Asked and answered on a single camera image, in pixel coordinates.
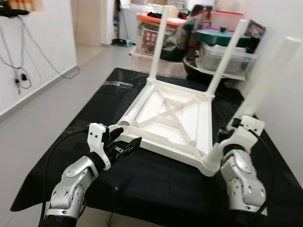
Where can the red printed cardboard box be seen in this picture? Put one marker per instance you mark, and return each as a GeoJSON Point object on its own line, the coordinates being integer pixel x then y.
{"type": "Point", "coordinates": [149, 40]}

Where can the black wok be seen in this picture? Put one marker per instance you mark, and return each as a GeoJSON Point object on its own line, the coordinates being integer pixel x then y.
{"type": "Point", "coordinates": [189, 65]}

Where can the beige cloth-covered bench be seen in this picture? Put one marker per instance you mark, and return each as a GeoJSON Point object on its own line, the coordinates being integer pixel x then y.
{"type": "Point", "coordinates": [142, 62]}

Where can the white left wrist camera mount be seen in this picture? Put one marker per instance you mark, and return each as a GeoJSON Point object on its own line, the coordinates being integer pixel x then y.
{"type": "Point", "coordinates": [97, 137]}

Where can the white plastic table leg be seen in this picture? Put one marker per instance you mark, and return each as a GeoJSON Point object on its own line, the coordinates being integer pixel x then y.
{"type": "Point", "coordinates": [274, 71]}
{"type": "Point", "coordinates": [158, 42]}
{"type": "Point", "coordinates": [135, 106]}
{"type": "Point", "coordinates": [227, 56]}

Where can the black router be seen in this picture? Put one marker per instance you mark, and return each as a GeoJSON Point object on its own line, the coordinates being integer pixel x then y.
{"type": "Point", "coordinates": [14, 12]}

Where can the clear storage bin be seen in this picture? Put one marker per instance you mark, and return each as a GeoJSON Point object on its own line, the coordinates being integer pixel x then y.
{"type": "Point", "coordinates": [144, 27]}

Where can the black bag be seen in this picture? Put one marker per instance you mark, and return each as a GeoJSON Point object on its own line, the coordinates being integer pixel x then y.
{"type": "Point", "coordinates": [177, 40]}

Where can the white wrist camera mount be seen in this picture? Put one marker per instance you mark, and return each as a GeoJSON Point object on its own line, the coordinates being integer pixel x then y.
{"type": "Point", "coordinates": [246, 130]}
{"type": "Point", "coordinates": [97, 137]}

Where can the white plastic table top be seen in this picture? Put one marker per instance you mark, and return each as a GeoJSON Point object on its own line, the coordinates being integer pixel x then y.
{"type": "Point", "coordinates": [180, 118]}

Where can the orange bin lid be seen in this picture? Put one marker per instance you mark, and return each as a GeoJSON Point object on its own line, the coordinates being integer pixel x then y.
{"type": "Point", "coordinates": [151, 19]}

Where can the black table cloth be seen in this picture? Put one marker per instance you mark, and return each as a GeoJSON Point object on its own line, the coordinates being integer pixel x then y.
{"type": "Point", "coordinates": [156, 189]}

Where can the mop with black head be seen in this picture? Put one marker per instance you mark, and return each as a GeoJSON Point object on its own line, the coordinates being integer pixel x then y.
{"type": "Point", "coordinates": [120, 41]}

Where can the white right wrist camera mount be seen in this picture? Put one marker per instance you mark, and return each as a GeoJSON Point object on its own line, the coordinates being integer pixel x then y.
{"type": "Point", "coordinates": [246, 130]}

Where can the dark picture frame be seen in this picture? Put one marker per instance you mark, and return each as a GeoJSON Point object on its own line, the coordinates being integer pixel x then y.
{"type": "Point", "coordinates": [255, 30]}

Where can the clear plastic container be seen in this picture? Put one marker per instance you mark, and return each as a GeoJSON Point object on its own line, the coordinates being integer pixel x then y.
{"type": "Point", "coordinates": [236, 61]}

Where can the black power adapter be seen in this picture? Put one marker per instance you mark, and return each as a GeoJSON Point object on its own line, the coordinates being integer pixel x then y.
{"type": "Point", "coordinates": [17, 78]}

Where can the pink box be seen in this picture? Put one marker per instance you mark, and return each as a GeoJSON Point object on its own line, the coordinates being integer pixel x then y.
{"type": "Point", "coordinates": [227, 19]}

